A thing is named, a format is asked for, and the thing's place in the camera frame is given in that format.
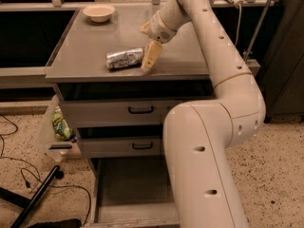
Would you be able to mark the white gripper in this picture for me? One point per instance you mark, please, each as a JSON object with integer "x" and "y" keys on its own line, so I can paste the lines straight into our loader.
{"x": 159, "y": 29}

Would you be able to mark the silver redbull can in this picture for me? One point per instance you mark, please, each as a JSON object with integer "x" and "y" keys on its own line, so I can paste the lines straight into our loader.
{"x": 125, "y": 58}

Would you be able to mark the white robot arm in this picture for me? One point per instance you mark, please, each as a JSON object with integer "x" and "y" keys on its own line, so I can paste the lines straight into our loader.
{"x": 196, "y": 134}

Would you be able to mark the grey drawer cabinet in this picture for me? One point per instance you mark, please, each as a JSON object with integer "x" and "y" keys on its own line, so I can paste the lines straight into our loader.
{"x": 79, "y": 72}

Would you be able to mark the grey top drawer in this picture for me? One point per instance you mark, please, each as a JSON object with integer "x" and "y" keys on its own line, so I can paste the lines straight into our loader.
{"x": 113, "y": 113}

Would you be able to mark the grey drawer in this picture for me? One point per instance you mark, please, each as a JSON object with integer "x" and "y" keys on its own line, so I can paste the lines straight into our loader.
{"x": 113, "y": 113}
{"x": 132, "y": 192}
{"x": 112, "y": 148}

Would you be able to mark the grey middle drawer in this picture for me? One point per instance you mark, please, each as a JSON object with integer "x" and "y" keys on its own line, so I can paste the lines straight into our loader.
{"x": 112, "y": 148}

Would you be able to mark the grey bottom drawer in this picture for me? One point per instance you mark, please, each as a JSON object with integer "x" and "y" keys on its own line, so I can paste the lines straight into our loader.
{"x": 132, "y": 192}

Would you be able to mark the white bowl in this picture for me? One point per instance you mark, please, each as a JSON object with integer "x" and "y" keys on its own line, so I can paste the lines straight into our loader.
{"x": 99, "y": 13}

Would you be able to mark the green snack bag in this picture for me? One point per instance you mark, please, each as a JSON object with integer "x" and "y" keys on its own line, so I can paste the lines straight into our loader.
{"x": 61, "y": 130}

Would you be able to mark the dark cabinet at right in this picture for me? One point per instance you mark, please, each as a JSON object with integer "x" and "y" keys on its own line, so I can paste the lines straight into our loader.
{"x": 282, "y": 74}

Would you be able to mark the clear plastic bin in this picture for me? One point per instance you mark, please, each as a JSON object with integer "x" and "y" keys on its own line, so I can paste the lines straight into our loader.
{"x": 46, "y": 141}

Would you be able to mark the black stand leg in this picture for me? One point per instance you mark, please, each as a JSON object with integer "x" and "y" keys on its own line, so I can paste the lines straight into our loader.
{"x": 26, "y": 204}

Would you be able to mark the grey metal rail frame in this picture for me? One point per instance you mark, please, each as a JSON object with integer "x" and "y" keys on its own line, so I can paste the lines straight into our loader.
{"x": 29, "y": 32}

